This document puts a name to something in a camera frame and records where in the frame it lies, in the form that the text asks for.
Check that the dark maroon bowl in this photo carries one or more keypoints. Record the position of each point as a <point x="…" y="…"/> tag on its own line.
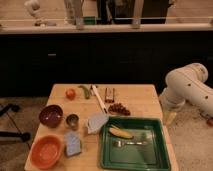
<point x="51" y="116"/>

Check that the silver metal fork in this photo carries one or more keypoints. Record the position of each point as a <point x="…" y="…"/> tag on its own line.
<point x="122" y="143"/>

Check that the orange tomato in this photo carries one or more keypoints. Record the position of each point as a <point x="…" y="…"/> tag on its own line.
<point x="70" y="94"/>

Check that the green pepper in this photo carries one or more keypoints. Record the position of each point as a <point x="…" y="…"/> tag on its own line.
<point x="86" y="91"/>

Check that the white handled spatula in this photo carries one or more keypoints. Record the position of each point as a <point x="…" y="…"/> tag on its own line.
<point x="97" y="121"/>

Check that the blue sponge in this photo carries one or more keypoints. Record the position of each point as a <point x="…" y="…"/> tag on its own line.
<point x="73" y="144"/>

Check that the green plastic tray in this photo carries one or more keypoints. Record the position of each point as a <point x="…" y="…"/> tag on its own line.
<point x="151" y="157"/>

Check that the dark red grape bunch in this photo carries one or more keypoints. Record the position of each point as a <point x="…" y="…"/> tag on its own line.
<point x="118" y="108"/>

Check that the yellow corn cob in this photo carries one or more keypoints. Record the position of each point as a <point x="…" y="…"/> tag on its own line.
<point x="120" y="133"/>

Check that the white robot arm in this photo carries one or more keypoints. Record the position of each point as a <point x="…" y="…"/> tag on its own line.
<point x="187" y="84"/>

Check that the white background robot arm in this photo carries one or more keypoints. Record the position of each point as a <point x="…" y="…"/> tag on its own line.
<point x="33" y="8"/>

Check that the orange plastic bowl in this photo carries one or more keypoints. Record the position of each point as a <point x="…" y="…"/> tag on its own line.
<point x="46" y="151"/>

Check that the small metal cup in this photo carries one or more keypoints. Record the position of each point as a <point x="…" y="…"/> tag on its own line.
<point x="73" y="121"/>

